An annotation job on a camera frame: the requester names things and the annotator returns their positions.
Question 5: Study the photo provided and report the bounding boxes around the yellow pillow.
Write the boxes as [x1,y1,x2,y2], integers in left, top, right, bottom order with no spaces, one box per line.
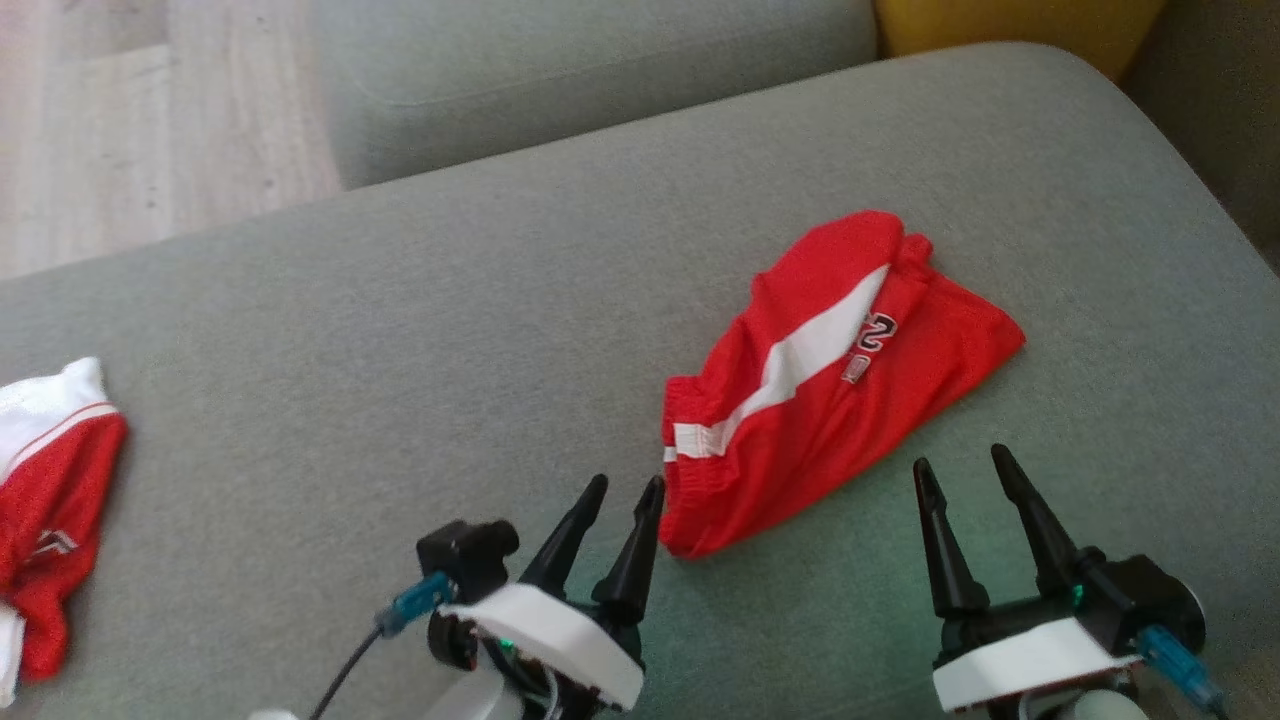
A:
[874,0,1167,83]

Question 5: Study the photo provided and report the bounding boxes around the grey-green sofa back cushion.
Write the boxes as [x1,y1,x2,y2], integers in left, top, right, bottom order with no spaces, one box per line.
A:
[312,0,879,191]

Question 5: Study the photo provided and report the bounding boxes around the red shorts with white stripe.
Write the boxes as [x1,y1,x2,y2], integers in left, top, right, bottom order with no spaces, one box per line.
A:
[660,210,1027,559]

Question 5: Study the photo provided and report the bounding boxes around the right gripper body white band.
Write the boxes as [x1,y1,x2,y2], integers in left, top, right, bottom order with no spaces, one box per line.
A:
[932,595,1141,713]

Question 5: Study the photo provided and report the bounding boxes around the right black cable blue plug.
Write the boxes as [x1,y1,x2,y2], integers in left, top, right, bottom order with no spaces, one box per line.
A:
[1138,625,1229,720]

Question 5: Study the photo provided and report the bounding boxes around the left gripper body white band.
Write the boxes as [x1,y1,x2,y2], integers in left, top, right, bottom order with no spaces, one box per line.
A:
[428,583,646,720]

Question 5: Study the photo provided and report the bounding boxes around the red basketball jersey number 23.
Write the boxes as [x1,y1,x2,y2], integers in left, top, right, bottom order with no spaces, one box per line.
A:
[0,357,129,706]

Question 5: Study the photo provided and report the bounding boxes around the black cable blue plug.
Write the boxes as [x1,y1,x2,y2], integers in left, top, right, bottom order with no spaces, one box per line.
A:
[1138,625,1229,720]
[308,571,457,720]

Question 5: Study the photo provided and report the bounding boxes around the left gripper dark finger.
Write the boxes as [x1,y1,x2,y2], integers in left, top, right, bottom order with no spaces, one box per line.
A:
[592,476,666,626]
[520,474,609,596]

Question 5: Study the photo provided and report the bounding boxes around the left black cable blue plug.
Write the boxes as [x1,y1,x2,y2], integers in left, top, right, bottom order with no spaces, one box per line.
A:
[308,571,457,720]

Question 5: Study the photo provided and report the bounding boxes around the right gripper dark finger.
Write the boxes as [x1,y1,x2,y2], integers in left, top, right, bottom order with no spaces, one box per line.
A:
[912,458,991,619]
[992,445,1081,601]

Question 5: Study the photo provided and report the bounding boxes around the grey-green sofa seat cushion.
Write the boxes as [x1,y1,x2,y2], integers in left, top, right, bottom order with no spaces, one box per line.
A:
[0,42,1280,720]

